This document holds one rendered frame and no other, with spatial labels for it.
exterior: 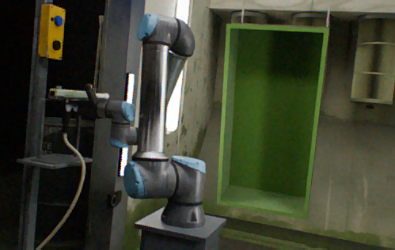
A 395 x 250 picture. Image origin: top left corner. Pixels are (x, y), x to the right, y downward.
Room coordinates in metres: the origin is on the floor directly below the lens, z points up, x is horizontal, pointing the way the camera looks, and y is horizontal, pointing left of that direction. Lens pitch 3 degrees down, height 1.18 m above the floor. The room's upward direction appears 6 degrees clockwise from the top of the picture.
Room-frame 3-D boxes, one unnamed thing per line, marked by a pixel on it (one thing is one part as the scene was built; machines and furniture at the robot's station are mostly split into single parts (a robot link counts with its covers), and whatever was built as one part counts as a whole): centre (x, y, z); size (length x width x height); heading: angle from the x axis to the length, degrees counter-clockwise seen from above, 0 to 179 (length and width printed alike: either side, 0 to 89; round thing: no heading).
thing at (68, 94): (2.22, 0.58, 1.05); 0.49 x 0.05 x 0.23; 161
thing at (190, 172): (1.78, 0.00, 0.83); 0.17 x 0.15 x 0.18; 121
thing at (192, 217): (1.78, -0.01, 0.69); 0.19 x 0.19 x 0.10
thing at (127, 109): (2.01, 0.34, 1.07); 0.12 x 0.09 x 0.10; 71
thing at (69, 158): (2.12, 0.64, 0.95); 0.26 x 0.15 x 0.32; 161
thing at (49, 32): (2.15, 0.74, 1.42); 0.12 x 0.06 x 0.26; 161
